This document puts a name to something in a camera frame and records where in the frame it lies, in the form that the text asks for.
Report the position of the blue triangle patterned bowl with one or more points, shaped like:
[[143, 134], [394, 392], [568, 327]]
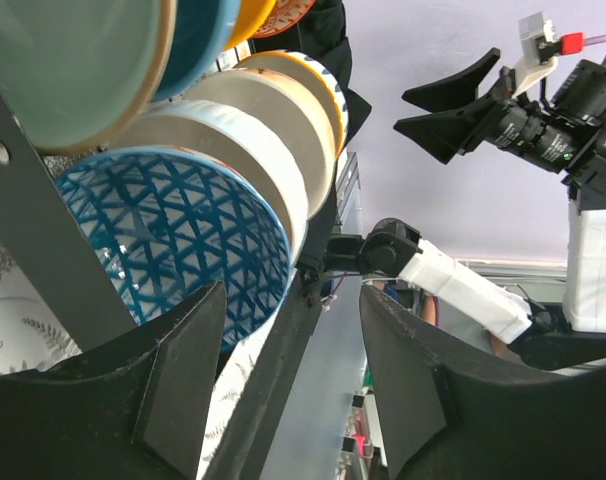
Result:
[[165, 221]]

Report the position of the pale green bowl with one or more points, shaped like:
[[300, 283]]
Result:
[[75, 73]]

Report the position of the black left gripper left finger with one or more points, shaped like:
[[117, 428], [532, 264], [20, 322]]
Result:
[[108, 415]]

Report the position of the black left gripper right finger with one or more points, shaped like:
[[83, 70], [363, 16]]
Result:
[[443, 135]]

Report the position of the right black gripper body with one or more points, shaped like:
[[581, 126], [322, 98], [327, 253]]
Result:
[[516, 126]]

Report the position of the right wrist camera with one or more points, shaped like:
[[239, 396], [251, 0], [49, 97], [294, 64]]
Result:
[[541, 48]]

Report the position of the black wire dish rack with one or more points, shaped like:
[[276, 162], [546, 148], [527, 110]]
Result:
[[134, 404]]

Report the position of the yellow bowl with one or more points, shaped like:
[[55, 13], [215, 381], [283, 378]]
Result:
[[251, 16]]

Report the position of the light blue bowl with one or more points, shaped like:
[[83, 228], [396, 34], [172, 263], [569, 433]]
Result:
[[237, 139]]

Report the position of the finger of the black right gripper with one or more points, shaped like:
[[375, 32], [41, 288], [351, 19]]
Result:
[[448, 410], [455, 91]]

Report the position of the red patterned white bowl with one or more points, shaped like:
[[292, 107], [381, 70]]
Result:
[[284, 15]]

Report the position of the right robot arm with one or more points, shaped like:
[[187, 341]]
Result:
[[533, 276]]

